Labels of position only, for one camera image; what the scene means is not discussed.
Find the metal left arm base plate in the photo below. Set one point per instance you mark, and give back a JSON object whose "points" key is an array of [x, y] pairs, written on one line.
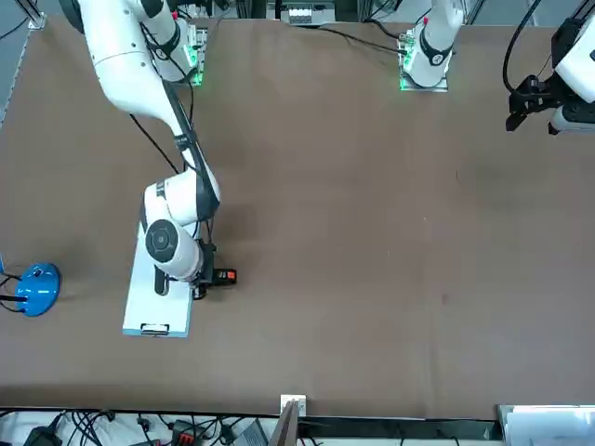
{"points": [[441, 87]]}

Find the black stapler with red end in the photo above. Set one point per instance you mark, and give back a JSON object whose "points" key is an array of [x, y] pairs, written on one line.
{"points": [[228, 276]]}

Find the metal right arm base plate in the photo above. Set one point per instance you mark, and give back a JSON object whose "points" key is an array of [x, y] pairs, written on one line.
{"points": [[200, 81]]}

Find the white box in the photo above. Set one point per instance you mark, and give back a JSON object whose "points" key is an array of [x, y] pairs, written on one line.
{"points": [[548, 425]]}

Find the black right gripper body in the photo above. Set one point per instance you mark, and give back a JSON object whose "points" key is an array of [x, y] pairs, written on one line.
{"points": [[208, 265]]}

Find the black flat power adapter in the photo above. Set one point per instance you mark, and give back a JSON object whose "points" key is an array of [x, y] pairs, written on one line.
{"points": [[42, 436]]}

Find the aluminium frame corner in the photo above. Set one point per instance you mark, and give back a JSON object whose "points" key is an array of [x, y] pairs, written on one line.
{"points": [[37, 21]]}

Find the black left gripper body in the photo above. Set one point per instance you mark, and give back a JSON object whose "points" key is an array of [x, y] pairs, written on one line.
{"points": [[548, 94]]}

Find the dark ribbed power adapter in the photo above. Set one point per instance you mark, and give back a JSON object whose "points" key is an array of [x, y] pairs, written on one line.
{"points": [[251, 434]]}

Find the red and black plug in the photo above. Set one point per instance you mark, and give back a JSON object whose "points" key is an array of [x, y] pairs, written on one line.
{"points": [[185, 439]]}

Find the blue desk lamp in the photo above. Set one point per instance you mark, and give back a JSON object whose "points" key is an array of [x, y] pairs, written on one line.
{"points": [[39, 288]]}

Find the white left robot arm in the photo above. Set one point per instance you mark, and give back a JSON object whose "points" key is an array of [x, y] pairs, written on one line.
{"points": [[434, 51]]}

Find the white paper sheet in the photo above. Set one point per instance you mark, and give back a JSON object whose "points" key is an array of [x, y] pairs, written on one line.
{"points": [[144, 302]]}

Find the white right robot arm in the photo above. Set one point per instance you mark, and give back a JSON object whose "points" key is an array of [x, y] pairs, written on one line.
{"points": [[125, 60]]}

